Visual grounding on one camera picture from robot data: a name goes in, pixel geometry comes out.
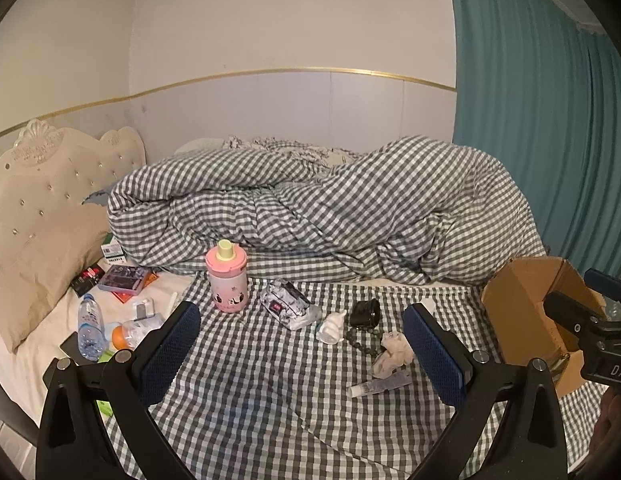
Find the black red packet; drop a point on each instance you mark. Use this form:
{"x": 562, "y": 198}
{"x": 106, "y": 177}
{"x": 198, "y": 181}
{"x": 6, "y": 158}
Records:
{"x": 87, "y": 279}

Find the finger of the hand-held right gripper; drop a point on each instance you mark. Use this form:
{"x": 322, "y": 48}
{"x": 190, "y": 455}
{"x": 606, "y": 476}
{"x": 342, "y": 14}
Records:
{"x": 608, "y": 285}
{"x": 573, "y": 312}

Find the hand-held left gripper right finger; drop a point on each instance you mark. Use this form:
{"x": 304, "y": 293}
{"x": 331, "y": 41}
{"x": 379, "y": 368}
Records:
{"x": 433, "y": 355}

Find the grey white checkered sheet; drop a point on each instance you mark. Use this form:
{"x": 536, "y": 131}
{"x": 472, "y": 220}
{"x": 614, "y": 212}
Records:
{"x": 265, "y": 385}

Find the cream tufted headboard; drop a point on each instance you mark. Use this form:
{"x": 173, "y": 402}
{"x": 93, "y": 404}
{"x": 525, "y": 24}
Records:
{"x": 40, "y": 170}

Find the person's right hand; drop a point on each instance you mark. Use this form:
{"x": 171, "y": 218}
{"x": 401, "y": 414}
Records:
{"x": 613, "y": 415}

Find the clear water bottle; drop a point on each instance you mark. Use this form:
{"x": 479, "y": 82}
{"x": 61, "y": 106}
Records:
{"x": 90, "y": 325}

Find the black white tissue pack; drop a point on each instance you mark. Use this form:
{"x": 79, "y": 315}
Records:
{"x": 285, "y": 305}

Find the patterned cloth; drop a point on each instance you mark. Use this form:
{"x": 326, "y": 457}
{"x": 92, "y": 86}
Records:
{"x": 290, "y": 147}

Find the gold wall trim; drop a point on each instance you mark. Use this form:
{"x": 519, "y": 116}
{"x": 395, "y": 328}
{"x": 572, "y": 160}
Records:
{"x": 240, "y": 74}

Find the small white device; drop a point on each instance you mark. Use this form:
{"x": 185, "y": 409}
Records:
{"x": 143, "y": 308}

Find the orange book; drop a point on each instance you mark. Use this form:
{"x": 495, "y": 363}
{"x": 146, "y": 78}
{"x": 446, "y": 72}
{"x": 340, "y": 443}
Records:
{"x": 153, "y": 280}

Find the grey blue cloth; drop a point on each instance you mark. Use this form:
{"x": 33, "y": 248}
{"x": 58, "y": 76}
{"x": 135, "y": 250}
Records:
{"x": 98, "y": 196}

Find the small black case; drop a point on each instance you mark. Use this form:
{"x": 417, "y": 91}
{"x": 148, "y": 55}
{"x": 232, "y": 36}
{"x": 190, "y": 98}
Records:
{"x": 364, "y": 312}

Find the clear bottle orange cap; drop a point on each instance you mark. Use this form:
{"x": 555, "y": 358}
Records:
{"x": 123, "y": 335}

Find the beige tissue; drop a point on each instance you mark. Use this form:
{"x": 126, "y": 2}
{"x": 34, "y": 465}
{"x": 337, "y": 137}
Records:
{"x": 393, "y": 355}

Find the white stick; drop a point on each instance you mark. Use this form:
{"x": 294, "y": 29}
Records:
{"x": 171, "y": 301}

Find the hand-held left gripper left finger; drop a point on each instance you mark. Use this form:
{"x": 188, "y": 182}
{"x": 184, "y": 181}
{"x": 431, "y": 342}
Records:
{"x": 171, "y": 350}

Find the grey white checkered duvet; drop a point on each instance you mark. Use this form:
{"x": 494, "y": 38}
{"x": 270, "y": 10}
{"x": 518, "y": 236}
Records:
{"x": 290, "y": 210}

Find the white tube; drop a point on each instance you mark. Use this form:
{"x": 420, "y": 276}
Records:
{"x": 380, "y": 386}

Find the white pillow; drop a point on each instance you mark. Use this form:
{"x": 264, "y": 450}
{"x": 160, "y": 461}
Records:
{"x": 200, "y": 145}

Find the pink drinking bottle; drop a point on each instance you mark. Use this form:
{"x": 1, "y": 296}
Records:
{"x": 226, "y": 285}

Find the purple flat box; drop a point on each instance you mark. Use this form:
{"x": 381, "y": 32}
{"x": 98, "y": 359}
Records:
{"x": 123, "y": 278}

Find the green white box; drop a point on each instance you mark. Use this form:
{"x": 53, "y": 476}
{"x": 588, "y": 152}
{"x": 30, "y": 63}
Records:
{"x": 113, "y": 250}

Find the brown cardboard box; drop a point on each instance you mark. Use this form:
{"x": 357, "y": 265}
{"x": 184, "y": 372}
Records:
{"x": 520, "y": 310}

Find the white paper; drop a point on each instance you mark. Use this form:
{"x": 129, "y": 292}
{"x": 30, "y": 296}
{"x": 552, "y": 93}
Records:
{"x": 331, "y": 329}

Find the white bed sheet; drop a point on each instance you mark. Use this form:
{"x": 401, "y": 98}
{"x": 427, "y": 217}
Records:
{"x": 25, "y": 365}

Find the teal curtain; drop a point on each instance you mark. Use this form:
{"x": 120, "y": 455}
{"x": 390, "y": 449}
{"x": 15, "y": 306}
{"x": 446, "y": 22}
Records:
{"x": 540, "y": 110}

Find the light green packet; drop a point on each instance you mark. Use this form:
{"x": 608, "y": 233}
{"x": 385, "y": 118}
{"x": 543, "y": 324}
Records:
{"x": 105, "y": 406}

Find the beige pillow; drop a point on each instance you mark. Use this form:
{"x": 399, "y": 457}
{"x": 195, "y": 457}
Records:
{"x": 35, "y": 270}

